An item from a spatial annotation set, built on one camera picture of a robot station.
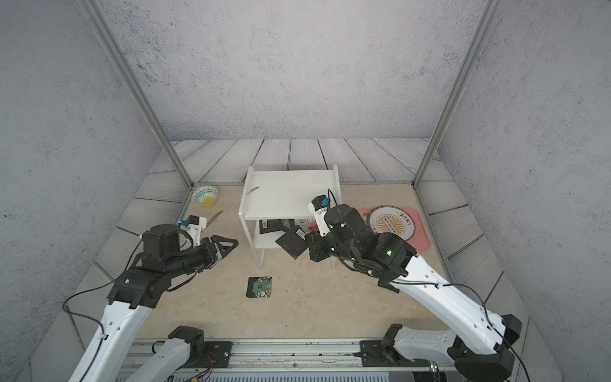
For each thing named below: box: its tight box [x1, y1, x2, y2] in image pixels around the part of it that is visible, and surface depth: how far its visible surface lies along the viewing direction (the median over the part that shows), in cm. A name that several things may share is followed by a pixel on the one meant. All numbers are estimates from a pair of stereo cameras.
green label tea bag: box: [245, 276, 273, 298], surface depth 89 cm
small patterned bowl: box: [190, 185, 219, 207], surface depth 117 cm
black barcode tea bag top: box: [275, 224, 309, 261], surface depth 65 cm
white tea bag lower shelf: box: [294, 218, 312, 230], surface depth 87 cm
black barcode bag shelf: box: [259, 218, 284, 235], surface depth 87 cm
